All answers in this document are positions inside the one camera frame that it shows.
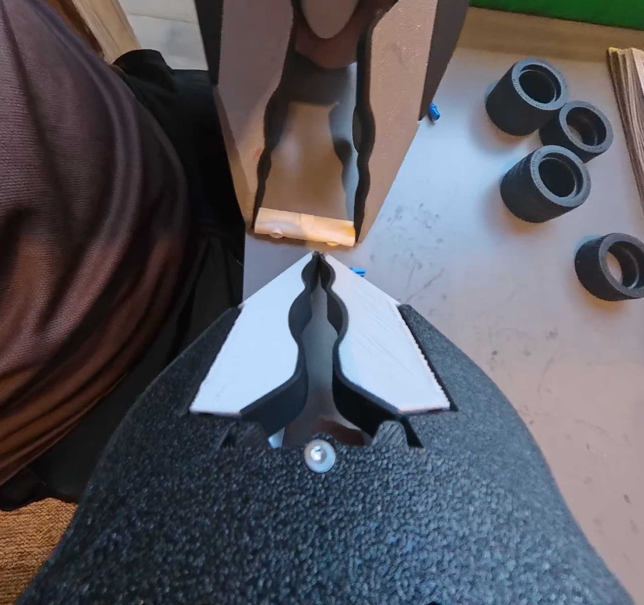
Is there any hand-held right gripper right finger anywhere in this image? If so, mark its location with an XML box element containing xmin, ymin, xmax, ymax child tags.
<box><xmin>318</xmin><ymin>254</ymin><xmax>451</xmax><ymax>439</ymax></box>

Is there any white toy beam brick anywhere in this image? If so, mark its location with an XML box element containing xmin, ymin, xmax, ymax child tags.
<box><xmin>253</xmin><ymin>207</ymin><xmax>357</xmax><ymax>250</ymax></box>

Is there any person's left hand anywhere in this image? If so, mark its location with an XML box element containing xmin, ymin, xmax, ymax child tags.
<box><xmin>291</xmin><ymin>0</ymin><xmax>400</xmax><ymax>72</ymax></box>

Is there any grey desk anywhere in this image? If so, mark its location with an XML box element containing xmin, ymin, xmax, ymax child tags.
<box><xmin>244</xmin><ymin>7</ymin><xmax>644</xmax><ymax>605</ymax></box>

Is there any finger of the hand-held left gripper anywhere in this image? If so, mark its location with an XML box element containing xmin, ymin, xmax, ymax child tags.
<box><xmin>215</xmin><ymin>0</ymin><xmax>295</xmax><ymax>228</ymax></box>
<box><xmin>353</xmin><ymin>0</ymin><xmax>437</xmax><ymax>243</ymax></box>

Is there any narrow black rubber tyre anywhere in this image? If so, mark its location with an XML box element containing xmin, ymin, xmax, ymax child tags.
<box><xmin>539</xmin><ymin>101</ymin><xmax>614</xmax><ymax>164</ymax></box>

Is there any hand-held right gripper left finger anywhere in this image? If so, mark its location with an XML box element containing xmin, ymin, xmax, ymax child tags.
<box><xmin>189</xmin><ymin>253</ymin><xmax>320</xmax><ymax>434</ymax></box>

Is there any person's brown shirt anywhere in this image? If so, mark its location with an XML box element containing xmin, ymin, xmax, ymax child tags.
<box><xmin>0</xmin><ymin>0</ymin><xmax>242</xmax><ymax>490</ymax></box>

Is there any open white instruction booklet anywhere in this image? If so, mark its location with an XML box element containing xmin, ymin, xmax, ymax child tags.
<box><xmin>606</xmin><ymin>47</ymin><xmax>644</xmax><ymax>214</ymax></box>

